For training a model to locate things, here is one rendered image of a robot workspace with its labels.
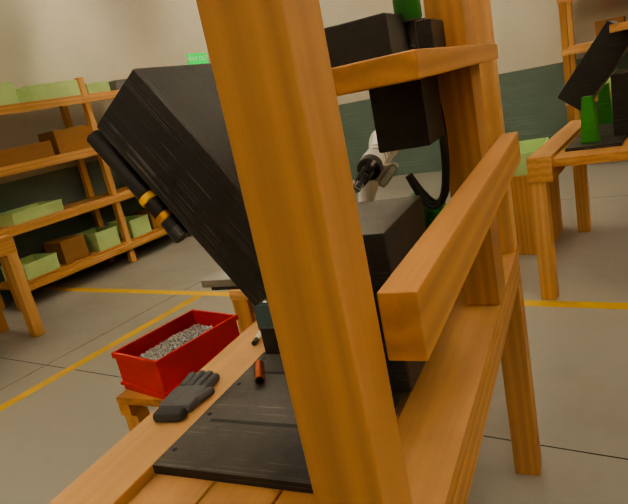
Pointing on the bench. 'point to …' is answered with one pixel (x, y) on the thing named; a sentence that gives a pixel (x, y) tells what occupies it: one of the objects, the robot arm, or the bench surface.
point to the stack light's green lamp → (411, 10)
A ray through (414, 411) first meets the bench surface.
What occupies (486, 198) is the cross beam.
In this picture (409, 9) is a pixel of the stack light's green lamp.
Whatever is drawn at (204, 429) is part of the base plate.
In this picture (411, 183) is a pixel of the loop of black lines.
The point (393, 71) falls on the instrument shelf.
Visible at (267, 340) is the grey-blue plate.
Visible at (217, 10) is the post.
